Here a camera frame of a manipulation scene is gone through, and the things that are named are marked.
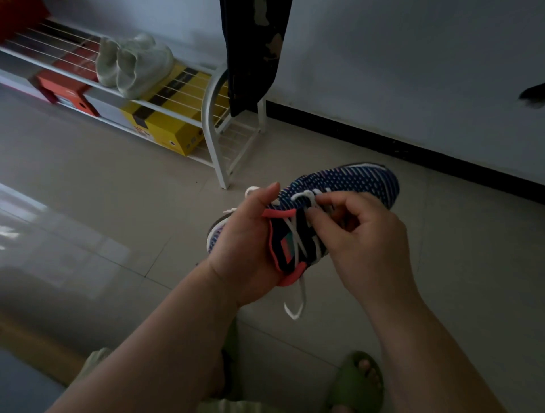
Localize grey shoe box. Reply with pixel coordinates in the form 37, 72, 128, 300
83, 93, 137, 130

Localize large red paper bag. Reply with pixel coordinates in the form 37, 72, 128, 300
0, 0, 52, 45

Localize white metal shoe rack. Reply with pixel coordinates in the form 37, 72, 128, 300
0, 16, 268, 190

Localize green foam slipper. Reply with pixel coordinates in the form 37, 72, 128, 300
219, 317, 241, 401
325, 351, 385, 413

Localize red shoe box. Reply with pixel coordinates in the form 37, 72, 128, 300
27, 36, 103, 118

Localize person's right leg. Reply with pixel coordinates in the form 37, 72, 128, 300
330, 358, 383, 413

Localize person's right forearm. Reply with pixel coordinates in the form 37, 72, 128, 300
366, 293, 508, 413

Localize black baseboard strip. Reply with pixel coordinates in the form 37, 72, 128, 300
246, 100, 545, 205

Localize person's right hand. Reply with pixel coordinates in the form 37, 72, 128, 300
305, 191, 422, 314

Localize white shoelace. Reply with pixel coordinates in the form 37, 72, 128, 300
223, 186, 335, 321

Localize yellow shoe box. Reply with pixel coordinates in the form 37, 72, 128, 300
121, 61, 230, 157

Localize person's left leg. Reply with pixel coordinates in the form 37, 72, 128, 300
208, 353, 227, 401

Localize white shoe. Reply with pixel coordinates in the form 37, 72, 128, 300
115, 42, 175, 101
95, 33, 156, 88

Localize blue knit sneaker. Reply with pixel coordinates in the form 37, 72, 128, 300
206, 162, 401, 287

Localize person's left hand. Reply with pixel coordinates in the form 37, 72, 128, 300
206, 182, 287, 309

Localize black hanging garment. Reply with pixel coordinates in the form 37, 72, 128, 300
219, 0, 294, 118

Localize person's leg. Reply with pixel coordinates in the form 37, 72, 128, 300
208, 353, 227, 401
330, 358, 383, 413

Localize person's left forearm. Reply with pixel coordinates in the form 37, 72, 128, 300
44, 262, 241, 413

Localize olive green shorts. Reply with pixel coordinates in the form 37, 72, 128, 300
68, 348, 290, 413

